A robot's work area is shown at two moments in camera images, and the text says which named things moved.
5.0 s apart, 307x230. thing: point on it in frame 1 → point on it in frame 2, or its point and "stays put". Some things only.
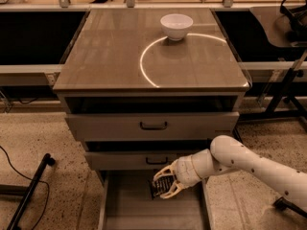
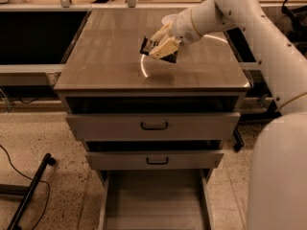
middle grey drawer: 132,160 stays put
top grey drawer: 155,126 stays put
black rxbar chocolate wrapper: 161,185 → 148,45
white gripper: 186,172 → 182,27
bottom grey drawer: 126,203 stays put
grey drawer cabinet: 140,102 stays put
